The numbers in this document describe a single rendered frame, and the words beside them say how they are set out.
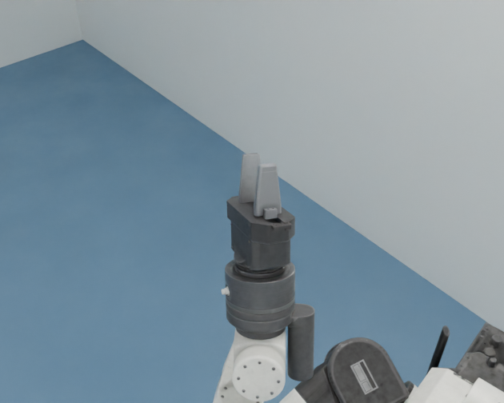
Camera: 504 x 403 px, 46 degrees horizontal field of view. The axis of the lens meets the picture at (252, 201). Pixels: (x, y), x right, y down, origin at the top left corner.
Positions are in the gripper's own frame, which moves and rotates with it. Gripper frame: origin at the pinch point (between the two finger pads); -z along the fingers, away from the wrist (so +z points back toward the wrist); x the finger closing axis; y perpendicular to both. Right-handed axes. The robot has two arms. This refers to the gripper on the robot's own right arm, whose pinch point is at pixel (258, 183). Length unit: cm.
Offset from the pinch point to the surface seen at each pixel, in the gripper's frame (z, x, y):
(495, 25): -14, -96, -118
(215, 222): 82, -207, -55
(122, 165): 62, -265, -19
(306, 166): 56, -202, -102
